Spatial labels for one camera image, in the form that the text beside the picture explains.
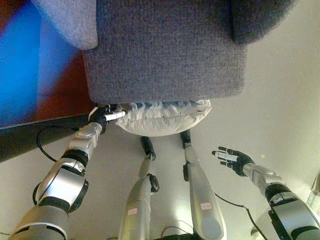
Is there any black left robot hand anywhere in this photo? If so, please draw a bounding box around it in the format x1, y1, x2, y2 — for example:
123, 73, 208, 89
88, 103, 126, 135

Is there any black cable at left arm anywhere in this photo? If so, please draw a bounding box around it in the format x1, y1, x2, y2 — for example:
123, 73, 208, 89
36, 125, 80, 163

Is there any silver right robot leg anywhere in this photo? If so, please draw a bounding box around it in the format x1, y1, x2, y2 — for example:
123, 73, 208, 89
179, 129, 228, 240

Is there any clear glass object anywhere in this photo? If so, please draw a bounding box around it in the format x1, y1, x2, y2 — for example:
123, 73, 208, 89
305, 170, 320, 213

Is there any silver robot leg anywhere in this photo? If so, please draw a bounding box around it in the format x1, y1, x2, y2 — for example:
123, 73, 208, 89
117, 136, 160, 240
179, 129, 228, 240

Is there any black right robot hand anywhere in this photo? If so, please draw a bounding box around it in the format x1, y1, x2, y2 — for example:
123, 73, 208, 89
211, 146, 256, 178

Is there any grey fabric sofa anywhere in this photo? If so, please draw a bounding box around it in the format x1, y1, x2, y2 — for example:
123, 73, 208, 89
31, 0, 300, 105

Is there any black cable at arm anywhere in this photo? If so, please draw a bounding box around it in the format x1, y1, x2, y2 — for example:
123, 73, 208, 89
36, 125, 80, 163
214, 192, 269, 240

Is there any white pillow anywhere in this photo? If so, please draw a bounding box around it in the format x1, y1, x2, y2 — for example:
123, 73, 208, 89
114, 98, 213, 138

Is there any dark red wooden cabinet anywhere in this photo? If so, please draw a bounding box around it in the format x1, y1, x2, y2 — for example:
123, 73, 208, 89
0, 0, 101, 163

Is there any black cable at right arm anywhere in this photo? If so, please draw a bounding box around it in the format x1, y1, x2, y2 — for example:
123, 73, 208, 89
214, 192, 269, 240

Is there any silver left robot leg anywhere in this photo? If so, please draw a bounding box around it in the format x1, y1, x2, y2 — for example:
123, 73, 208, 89
117, 136, 160, 240

